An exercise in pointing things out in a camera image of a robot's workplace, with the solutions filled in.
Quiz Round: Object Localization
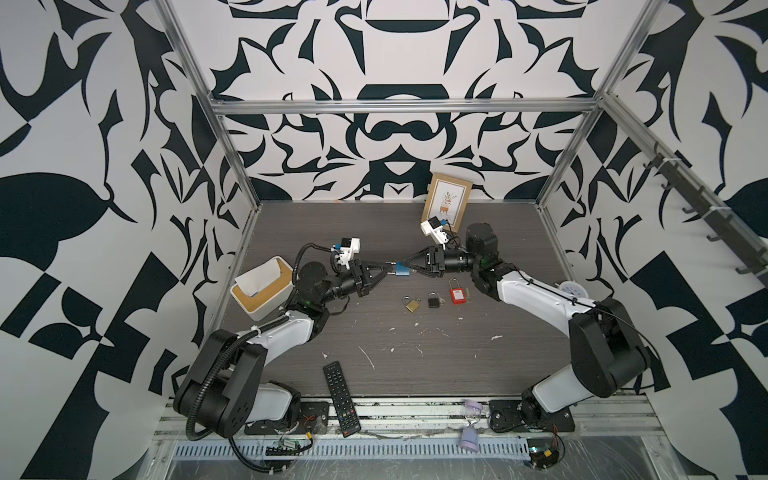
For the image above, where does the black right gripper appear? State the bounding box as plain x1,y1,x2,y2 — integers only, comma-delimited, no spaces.
405,248,484,279

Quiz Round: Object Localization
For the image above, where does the blue padlock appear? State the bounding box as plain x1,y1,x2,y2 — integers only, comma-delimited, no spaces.
388,262,411,277

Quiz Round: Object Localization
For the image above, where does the black padlock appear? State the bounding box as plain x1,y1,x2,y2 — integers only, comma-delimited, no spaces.
427,292,442,309

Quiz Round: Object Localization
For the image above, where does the brass padlock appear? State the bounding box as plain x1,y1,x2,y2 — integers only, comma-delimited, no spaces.
402,296,421,313

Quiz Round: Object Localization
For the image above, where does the red padlock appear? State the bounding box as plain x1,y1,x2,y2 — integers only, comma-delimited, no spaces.
448,278,468,305

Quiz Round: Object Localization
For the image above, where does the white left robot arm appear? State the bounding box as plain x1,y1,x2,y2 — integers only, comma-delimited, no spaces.
173,259,395,441

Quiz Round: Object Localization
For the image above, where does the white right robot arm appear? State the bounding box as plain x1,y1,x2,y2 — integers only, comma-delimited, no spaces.
402,218,651,425

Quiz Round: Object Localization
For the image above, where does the black remote control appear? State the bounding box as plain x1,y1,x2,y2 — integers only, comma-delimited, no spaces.
323,361,361,438

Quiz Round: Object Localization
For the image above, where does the white alarm clock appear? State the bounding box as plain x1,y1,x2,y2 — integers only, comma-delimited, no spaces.
558,280,589,300

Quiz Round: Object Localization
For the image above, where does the purple hourglass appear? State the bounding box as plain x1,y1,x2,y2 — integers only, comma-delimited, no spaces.
459,399,483,453

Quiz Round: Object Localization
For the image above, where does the left circuit board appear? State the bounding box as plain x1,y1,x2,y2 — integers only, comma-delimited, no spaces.
264,433,314,457

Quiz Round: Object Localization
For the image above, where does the circuit board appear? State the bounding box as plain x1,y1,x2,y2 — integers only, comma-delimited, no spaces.
264,433,314,457
527,435,566,471

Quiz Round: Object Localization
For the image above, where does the right circuit board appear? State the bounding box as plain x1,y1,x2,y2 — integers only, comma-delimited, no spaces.
527,435,566,471

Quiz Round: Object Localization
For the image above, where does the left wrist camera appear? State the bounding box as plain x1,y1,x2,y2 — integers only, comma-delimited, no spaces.
331,237,361,273

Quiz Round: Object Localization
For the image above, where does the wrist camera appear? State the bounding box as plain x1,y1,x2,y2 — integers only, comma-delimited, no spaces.
331,237,361,273
420,216,450,245

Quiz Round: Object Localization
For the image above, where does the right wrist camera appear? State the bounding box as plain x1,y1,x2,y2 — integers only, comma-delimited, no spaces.
420,216,450,245

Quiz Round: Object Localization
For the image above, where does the gold picture frame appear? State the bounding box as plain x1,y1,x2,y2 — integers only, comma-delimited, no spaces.
421,173,473,231

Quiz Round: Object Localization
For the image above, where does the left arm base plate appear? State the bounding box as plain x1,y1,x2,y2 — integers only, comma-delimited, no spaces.
244,401,330,436

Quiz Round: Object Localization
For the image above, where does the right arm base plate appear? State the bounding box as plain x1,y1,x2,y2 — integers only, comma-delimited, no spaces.
488,397,576,433

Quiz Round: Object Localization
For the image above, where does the white slotted cable duct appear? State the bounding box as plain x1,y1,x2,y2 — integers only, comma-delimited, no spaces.
173,437,530,461

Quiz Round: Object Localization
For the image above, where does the grey wall hook rack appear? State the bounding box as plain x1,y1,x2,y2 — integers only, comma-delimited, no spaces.
642,142,767,288

